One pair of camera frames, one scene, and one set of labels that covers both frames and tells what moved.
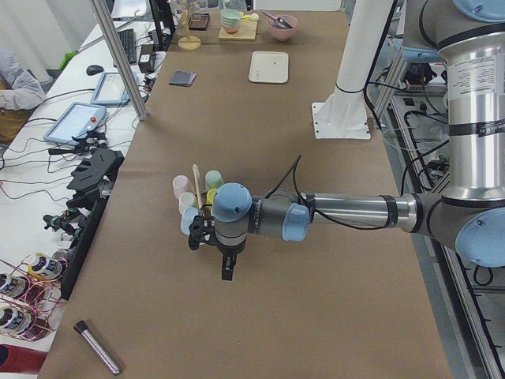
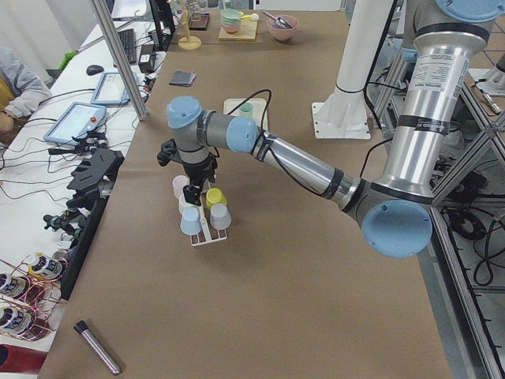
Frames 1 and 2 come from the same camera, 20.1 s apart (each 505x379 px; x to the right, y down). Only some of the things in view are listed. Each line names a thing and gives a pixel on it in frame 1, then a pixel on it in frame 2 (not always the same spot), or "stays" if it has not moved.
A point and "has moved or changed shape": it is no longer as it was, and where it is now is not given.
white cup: (187, 200) stays
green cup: (213, 179) has moved or changed shape
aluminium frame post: (123, 60) stays
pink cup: (180, 185) stays
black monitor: (162, 10) stays
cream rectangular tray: (269, 66) -> (230, 103)
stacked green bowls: (230, 20) stays
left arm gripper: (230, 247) -> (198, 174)
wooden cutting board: (246, 32) stays
